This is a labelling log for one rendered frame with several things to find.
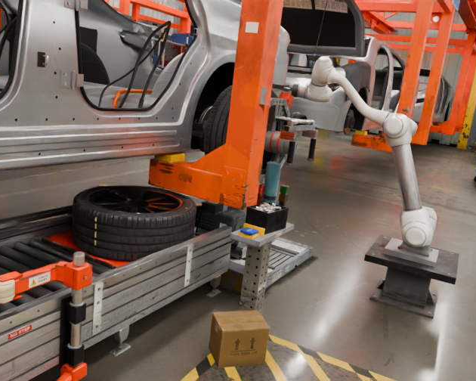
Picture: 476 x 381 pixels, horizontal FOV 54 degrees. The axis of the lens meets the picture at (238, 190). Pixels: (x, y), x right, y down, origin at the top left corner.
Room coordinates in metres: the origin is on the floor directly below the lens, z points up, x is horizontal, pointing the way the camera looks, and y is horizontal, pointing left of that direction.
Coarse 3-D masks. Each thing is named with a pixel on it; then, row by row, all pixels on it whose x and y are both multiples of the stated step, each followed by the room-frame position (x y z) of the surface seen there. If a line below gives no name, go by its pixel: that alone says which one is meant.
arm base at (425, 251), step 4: (400, 244) 2.76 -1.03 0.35; (404, 244) 2.74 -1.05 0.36; (400, 248) 2.71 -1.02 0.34; (404, 248) 2.70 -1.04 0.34; (408, 248) 2.70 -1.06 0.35; (412, 248) 2.69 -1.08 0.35; (416, 248) 2.68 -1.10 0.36; (420, 248) 2.68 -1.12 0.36; (424, 248) 2.68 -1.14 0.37; (428, 248) 2.70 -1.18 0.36; (416, 252) 2.67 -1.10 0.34; (420, 252) 2.66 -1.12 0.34; (424, 252) 2.65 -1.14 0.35; (428, 252) 2.68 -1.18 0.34; (428, 256) 2.64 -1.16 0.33
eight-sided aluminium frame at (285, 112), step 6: (270, 102) 2.90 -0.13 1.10; (276, 102) 2.97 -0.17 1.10; (282, 102) 3.05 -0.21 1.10; (282, 108) 3.16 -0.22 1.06; (288, 108) 3.15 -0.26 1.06; (282, 114) 3.18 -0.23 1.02; (288, 114) 3.16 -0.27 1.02; (282, 126) 3.23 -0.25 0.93; (276, 156) 3.21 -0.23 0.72; (282, 156) 3.19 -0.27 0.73; (282, 162) 3.17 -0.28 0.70; (264, 174) 3.07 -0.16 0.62
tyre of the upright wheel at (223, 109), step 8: (224, 96) 2.95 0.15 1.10; (272, 96) 3.11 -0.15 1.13; (216, 104) 2.91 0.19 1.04; (224, 104) 2.89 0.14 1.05; (216, 112) 2.88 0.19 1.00; (224, 112) 2.85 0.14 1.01; (208, 120) 2.87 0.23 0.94; (216, 120) 2.85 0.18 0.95; (224, 120) 2.82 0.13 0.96; (208, 128) 2.86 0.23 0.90; (216, 128) 2.83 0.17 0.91; (224, 128) 2.81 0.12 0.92; (280, 128) 3.28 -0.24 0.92; (208, 136) 2.85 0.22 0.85; (216, 136) 2.83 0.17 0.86; (224, 136) 2.80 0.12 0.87; (208, 144) 2.85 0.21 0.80; (216, 144) 2.83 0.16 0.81; (208, 152) 2.86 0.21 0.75; (272, 160) 3.23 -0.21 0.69
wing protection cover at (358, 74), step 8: (352, 64) 5.77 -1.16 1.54; (360, 64) 5.90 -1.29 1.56; (368, 64) 6.19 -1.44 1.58; (352, 72) 5.70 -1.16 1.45; (360, 72) 5.84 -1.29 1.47; (368, 72) 6.11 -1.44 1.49; (352, 80) 5.70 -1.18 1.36; (360, 80) 5.86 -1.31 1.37; (368, 80) 6.11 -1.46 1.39; (360, 88) 5.88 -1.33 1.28; (368, 88) 6.12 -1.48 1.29
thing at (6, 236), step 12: (24, 216) 2.31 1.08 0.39; (36, 216) 2.39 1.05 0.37; (48, 216) 2.46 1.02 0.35; (60, 216) 2.54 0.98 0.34; (72, 216) 2.56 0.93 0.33; (12, 228) 2.26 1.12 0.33; (24, 228) 2.29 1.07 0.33; (36, 228) 2.36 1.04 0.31; (48, 228) 2.42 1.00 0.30; (60, 228) 2.50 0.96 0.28; (0, 240) 2.18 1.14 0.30; (12, 240) 2.23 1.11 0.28
